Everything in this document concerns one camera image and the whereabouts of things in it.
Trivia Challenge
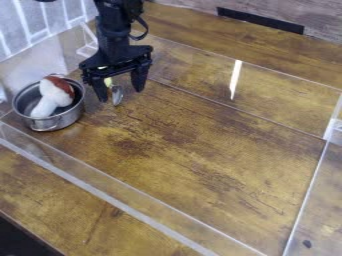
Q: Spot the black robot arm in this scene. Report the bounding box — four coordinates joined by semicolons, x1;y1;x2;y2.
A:
79;0;154;102

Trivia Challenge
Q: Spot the black wall strip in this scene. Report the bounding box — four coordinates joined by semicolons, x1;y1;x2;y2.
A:
216;7;305;35

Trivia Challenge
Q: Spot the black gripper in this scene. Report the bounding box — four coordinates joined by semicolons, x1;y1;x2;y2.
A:
79;45;154;102

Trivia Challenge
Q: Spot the plush mushroom toy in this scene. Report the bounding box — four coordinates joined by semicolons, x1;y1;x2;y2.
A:
29;76;75;118

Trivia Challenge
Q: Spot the clear acrylic barrier panel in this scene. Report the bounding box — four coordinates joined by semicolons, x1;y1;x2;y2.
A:
0;121;267;256

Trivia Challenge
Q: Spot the small silver metal pot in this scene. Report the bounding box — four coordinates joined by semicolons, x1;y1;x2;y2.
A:
12;76;86;132

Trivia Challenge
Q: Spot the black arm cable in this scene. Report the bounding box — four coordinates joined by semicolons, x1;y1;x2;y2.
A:
128;16;150;42

